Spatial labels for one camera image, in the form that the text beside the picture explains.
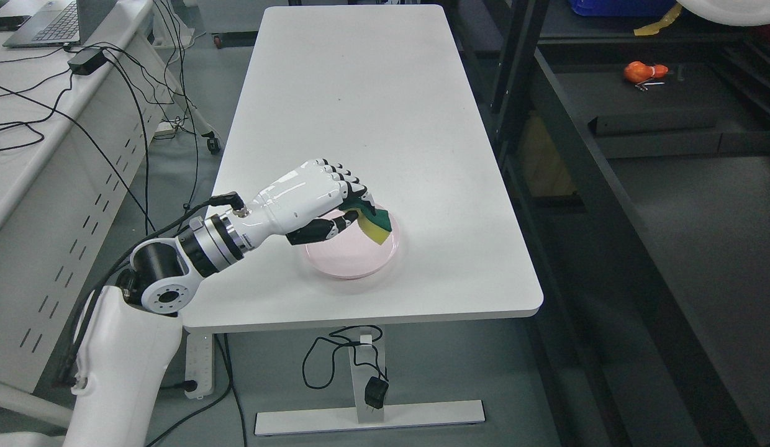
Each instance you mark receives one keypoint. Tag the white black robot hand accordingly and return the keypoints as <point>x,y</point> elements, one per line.
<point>312,203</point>

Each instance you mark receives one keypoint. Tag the green yellow sponge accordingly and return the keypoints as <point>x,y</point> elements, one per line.
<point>374,222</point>

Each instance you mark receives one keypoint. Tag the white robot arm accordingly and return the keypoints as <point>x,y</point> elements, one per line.
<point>123,336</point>

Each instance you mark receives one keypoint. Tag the black metal shelf rack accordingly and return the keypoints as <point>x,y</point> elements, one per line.
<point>647,215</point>

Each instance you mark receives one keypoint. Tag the pink round plate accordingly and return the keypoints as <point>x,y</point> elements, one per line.
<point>352,254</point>

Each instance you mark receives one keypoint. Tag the white table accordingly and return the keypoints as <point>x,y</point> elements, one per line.
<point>382,91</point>

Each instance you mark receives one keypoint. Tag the white power strip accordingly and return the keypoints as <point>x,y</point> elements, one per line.
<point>199,365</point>

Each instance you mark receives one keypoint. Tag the black plug adapter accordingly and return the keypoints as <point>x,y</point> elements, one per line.
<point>375,392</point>

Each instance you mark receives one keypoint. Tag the white side desk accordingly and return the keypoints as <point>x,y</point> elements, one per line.
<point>69,147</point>

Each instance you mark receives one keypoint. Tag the black power adapter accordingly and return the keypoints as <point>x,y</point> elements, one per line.
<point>87,61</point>

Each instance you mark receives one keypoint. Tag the grey laptop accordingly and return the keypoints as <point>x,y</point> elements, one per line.
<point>60,23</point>

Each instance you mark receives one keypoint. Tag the blue plastic bin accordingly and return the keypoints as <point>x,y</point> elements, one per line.
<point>631,8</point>

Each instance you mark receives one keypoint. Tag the orange plastic toy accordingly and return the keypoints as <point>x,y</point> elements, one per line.
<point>641,75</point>

